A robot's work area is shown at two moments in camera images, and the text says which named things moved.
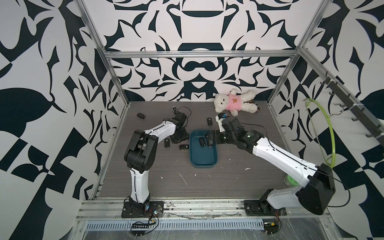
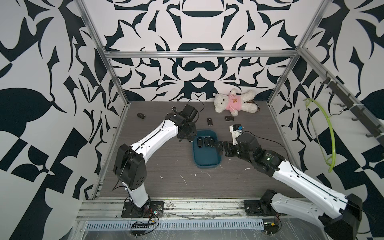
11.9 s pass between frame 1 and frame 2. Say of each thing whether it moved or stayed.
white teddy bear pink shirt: stayed
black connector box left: stayed
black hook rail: stayed
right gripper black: moved
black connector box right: stayed
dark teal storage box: stayed
